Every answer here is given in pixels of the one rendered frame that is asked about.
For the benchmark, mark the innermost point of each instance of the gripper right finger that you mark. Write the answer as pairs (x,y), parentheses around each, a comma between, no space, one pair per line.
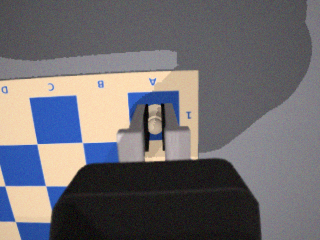
(176,140)

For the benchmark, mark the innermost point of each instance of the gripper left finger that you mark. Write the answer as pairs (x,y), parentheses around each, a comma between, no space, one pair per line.
(132,142)

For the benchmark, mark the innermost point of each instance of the blue and cream chessboard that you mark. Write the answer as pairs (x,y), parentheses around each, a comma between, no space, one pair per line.
(51,127)

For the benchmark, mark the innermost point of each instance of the white pawn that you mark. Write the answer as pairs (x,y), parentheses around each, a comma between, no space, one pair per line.
(154,120)

